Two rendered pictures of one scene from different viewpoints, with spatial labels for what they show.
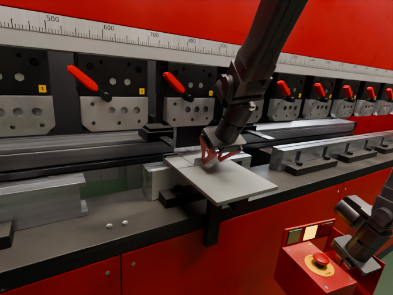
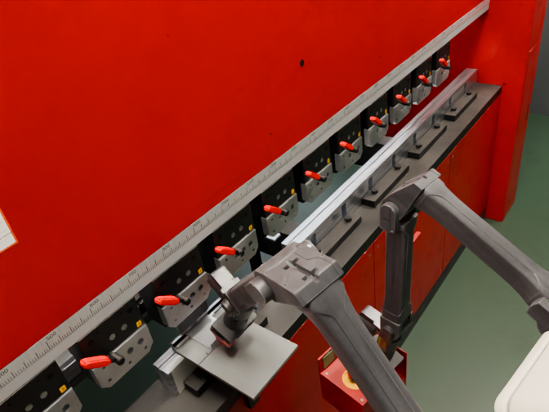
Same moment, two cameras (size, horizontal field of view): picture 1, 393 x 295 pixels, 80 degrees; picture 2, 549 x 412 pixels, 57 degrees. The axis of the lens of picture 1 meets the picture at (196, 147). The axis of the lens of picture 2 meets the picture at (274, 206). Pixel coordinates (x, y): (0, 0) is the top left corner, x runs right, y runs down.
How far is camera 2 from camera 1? 0.82 m
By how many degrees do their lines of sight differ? 21
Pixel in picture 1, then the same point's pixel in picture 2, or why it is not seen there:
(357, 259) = not seen: hidden behind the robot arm
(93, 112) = (106, 373)
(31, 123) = not seen: outside the picture
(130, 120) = (138, 353)
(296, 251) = (333, 371)
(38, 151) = not seen: hidden behind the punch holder
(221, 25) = (188, 209)
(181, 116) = (180, 312)
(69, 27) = (65, 330)
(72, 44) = (71, 339)
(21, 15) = (29, 353)
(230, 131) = (239, 324)
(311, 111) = (311, 193)
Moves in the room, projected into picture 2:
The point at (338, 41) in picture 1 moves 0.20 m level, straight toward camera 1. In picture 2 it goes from (316, 105) to (313, 136)
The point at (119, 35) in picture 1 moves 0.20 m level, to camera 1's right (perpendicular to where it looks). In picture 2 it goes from (104, 301) to (197, 269)
